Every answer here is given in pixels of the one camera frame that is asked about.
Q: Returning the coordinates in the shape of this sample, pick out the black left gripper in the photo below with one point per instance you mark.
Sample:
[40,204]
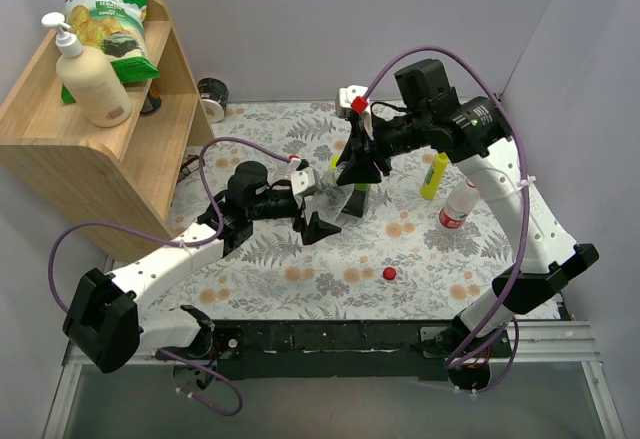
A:
[300,209]

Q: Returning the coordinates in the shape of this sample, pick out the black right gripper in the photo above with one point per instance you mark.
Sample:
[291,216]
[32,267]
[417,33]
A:
[367,145]

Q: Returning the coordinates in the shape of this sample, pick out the clear plastic bottle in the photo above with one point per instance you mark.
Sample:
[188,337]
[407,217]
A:
[331,198]

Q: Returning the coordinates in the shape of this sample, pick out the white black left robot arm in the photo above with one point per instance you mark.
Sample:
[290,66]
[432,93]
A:
[109,318]

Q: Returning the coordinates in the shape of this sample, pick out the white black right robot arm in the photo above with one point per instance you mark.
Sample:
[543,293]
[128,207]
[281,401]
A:
[476,138]

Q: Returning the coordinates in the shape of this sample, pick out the yellow bottle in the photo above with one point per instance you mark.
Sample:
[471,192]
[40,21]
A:
[434,176]

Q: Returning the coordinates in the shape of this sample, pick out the red bottle cap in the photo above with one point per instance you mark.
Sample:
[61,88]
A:
[389,273]

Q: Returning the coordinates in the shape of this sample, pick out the red label water bottle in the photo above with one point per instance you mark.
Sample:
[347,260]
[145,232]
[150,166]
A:
[459,204]

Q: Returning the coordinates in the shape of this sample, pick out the cream lotion pump bottle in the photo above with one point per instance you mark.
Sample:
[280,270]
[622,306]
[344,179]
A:
[88,76]

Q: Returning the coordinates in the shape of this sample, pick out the green Gillette razor box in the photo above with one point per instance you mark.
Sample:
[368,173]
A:
[353,198]

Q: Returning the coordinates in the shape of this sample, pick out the black tape roll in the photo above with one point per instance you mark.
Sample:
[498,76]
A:
[214,95]

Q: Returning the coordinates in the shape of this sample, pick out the wooden shelf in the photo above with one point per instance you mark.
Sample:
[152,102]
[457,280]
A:
[103,176]

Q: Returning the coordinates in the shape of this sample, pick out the cassava chips bag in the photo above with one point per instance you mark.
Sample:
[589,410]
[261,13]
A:
[115,27]

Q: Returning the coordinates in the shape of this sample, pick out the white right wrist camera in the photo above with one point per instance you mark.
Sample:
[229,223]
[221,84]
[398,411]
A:
[345,99]

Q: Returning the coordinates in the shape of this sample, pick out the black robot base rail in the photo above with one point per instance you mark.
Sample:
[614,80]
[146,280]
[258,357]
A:
[263,349]

